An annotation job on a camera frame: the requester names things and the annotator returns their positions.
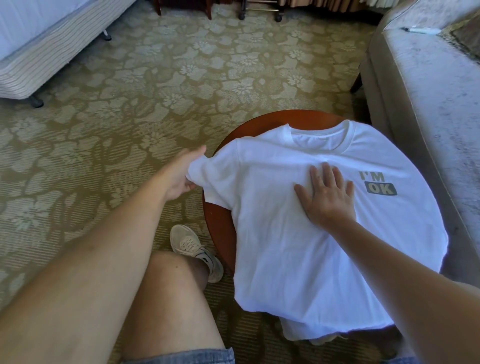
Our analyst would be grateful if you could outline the person's left hand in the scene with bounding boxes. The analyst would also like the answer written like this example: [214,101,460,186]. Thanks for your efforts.
[156,145,208,204]

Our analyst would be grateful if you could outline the person's right hand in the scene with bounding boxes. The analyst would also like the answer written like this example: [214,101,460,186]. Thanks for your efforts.
[294,162,357,232]

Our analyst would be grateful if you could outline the white T-shirt dark print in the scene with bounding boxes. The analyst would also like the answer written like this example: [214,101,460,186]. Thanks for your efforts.
[186,119,450,342]

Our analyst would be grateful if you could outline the person's left forearm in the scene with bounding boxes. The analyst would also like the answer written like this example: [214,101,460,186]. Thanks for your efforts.
[0,180,177,364]

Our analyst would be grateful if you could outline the person's right forearm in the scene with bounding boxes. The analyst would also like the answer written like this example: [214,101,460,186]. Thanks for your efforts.
[330,219,480,364]

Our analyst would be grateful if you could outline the person's right leg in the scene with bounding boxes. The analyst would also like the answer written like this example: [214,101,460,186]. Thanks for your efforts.
[352,326,406,360]

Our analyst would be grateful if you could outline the white sneaker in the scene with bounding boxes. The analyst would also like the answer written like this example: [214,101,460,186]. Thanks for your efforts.
[307,332,346,347]
[169,223,225,284]

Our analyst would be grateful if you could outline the round wooden table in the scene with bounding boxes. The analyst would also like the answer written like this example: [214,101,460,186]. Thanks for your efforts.
[202,110,350,275]

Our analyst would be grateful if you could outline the grey velvet chaise sofa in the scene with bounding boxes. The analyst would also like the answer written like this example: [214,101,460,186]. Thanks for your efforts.
[350,0,480,290]

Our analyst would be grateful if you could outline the dark wooden nightstand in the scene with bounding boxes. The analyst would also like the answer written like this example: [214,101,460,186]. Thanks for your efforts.
[153,0,215,20]

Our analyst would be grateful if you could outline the blue denim shorts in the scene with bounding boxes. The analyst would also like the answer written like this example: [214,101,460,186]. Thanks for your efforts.
[123,346,421,364]

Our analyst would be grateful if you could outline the black valet stand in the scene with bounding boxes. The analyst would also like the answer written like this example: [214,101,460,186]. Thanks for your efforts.
[238,0,285,22]

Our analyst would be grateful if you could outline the small white flat object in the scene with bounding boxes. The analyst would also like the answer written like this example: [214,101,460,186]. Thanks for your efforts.
[401,27,444,36]

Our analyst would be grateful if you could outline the beige curtain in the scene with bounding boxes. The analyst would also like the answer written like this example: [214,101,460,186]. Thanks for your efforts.
[288,0,369,14]

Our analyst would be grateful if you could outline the white bed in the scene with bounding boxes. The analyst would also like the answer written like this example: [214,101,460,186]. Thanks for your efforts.
[0,0,138,108]

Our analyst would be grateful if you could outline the white sheer curtain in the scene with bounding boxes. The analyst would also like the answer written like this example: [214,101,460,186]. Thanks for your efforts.
[366,0,402,10]

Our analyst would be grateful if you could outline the brown fringed cushion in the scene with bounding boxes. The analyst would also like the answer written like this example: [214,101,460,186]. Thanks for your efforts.
[446,7,480,63]

